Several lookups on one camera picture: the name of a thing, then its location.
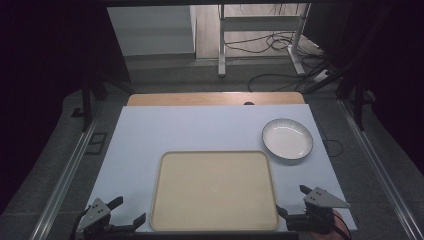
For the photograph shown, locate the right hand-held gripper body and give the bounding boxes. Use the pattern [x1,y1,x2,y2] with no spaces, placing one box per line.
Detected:
[285,186,352,234]

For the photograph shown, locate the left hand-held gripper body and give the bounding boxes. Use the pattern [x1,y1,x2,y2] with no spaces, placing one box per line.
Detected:
[74,197,136,240]

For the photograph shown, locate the person's right hand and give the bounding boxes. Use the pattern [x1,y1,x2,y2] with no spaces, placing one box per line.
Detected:
[328,209,351,240]

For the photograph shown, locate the white round plate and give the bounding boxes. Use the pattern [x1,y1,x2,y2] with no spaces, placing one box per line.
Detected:
[261,117,314,161]

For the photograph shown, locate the beige rectangular tray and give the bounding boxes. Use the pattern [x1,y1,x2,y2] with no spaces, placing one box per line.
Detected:
[149,149,280,233]

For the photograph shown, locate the black metal stand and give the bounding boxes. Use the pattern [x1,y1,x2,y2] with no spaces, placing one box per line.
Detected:
[334,63,376,132]
[70,74,109,133]

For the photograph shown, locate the white power strip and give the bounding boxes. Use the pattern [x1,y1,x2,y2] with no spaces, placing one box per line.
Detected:
[312,69,332,84]

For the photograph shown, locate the wooden table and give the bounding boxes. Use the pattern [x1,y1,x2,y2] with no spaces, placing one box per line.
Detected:
[126,91,306,107]

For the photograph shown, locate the white cabinet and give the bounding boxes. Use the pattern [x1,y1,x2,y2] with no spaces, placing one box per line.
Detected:
[107,4,198,57]

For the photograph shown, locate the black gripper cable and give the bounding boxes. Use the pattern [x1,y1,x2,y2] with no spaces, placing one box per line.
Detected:
[68,209,88,240]

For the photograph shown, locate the aluminium floor rail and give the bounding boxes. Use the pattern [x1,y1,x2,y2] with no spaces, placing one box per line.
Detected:
[29,99,105,240]
[337,99,424,240]

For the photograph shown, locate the thin black cable loop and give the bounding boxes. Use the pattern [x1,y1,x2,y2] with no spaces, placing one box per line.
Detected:
[322,138,344,158]

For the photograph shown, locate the black floor cables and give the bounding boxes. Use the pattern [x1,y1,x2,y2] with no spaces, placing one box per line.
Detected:
[223,30,331,93]

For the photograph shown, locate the white metal desk frame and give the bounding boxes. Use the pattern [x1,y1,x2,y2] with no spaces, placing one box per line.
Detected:
[217,3,312,78]

